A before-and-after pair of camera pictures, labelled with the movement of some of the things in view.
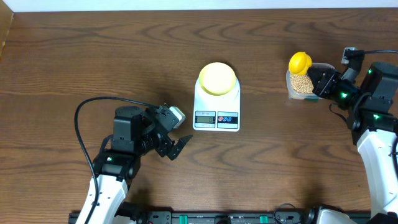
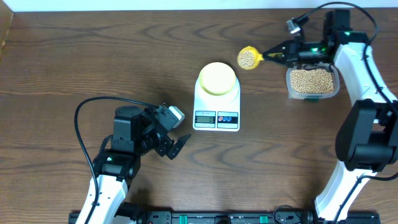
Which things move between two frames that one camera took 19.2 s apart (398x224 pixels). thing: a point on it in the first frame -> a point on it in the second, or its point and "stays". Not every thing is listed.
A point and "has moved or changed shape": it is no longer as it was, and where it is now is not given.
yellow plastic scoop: [299, 63] has moved or changed shape
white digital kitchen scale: [217, 112] stays
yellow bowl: [217, 79] stays
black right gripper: [331, 76] -> [289, 53]
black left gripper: [165, 149] stays
